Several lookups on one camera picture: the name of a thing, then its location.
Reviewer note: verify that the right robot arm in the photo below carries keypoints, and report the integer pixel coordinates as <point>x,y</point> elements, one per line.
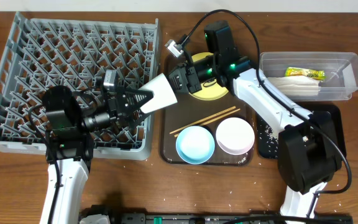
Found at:
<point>307,142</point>

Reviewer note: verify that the wooden chopstick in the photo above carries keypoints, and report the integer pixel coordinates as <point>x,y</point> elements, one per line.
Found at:
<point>204,119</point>
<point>214,119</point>

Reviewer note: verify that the dark brown serving tray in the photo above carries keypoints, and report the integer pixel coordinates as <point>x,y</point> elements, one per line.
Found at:
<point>189,109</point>

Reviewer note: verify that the black rectangular tray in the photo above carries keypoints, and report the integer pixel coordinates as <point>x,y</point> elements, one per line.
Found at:
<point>335,113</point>

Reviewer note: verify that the green yellow snack wrapper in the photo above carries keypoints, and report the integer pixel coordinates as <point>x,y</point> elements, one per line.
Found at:
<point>314,74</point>

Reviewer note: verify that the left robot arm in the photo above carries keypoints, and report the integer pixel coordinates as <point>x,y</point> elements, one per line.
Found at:
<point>70,145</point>

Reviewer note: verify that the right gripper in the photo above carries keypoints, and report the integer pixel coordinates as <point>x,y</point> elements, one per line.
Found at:
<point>187,79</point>

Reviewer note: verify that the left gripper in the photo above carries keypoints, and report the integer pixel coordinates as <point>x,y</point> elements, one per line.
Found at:
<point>115,106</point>

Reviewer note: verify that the yellow round plate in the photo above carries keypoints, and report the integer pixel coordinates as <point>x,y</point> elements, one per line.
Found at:
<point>210,90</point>

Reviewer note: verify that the rice food waste pile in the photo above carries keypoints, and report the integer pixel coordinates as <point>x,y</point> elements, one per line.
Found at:
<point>267,141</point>

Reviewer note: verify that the white plastic cup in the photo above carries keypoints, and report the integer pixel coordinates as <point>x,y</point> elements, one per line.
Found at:
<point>163,95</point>

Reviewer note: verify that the white paper napkin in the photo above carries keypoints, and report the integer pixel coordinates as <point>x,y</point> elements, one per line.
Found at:
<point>296,85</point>

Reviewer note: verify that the clear plastic waste bin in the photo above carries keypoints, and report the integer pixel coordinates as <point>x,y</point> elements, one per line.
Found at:
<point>341,70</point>

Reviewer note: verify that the pink white bowl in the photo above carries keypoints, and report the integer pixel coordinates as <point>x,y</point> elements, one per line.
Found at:
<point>235,136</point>

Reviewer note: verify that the grey plastic dishwasher rack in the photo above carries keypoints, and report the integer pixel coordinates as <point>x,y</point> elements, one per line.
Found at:
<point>42,53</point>

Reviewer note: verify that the light blue bowl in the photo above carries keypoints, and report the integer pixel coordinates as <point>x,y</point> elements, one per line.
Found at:
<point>195,145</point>

